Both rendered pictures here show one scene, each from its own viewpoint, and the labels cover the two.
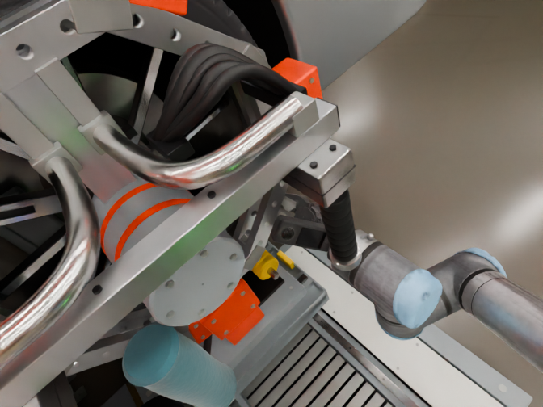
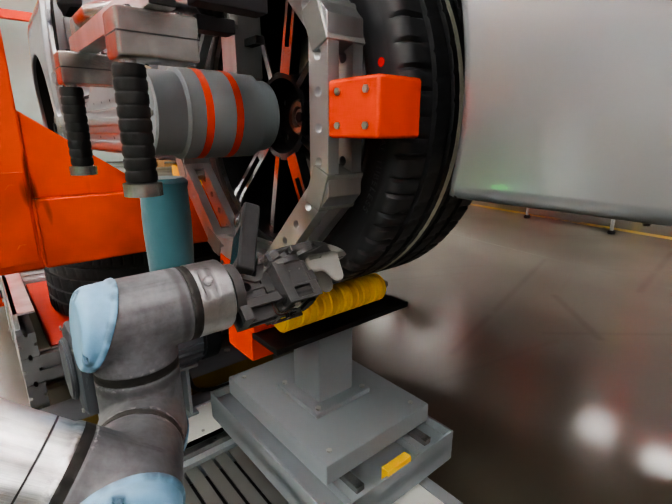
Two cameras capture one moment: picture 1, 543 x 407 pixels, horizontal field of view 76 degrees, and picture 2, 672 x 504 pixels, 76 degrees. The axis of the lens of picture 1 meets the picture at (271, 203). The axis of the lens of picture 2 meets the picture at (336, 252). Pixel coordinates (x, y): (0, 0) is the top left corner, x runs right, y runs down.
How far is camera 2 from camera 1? 0.80 m
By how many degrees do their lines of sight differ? 68
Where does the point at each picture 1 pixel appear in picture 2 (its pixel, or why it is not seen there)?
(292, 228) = (239, 217)
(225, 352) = (261, 389)
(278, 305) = (305, 435)
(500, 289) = (17, 413)
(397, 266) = (135, 280)
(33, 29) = not seen: outside the picture
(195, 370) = (150, 220)
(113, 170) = (231, 53)
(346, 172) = (111, 28)
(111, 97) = not seen: hidden behind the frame
